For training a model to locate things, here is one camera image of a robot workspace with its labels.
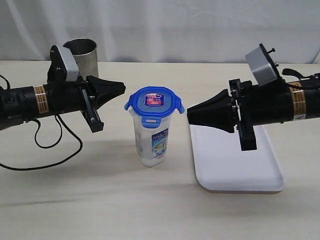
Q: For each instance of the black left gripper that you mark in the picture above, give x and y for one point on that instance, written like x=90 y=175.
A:
x=86 y=96

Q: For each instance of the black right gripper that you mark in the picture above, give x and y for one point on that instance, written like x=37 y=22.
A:
x=257 y=104

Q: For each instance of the stainless steel cup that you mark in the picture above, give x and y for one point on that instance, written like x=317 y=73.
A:
x=84 y=51

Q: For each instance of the blue plastic lid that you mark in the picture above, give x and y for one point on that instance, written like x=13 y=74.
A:
x=154 y=103

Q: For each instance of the clear plastic container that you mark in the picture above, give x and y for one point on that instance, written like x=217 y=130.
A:
x=151 y=138

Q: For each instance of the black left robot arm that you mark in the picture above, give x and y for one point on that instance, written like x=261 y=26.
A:
x=24 y=104

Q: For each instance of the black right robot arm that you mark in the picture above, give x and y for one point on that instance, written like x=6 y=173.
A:
x=306 y=100

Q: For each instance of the white rectangular tray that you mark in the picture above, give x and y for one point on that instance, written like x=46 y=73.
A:
x=221 y=166

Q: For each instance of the white backdrop curtain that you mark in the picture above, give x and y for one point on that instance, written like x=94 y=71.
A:
x=192 y=31

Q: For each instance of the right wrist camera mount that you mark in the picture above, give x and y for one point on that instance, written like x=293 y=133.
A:
x=264 y=68

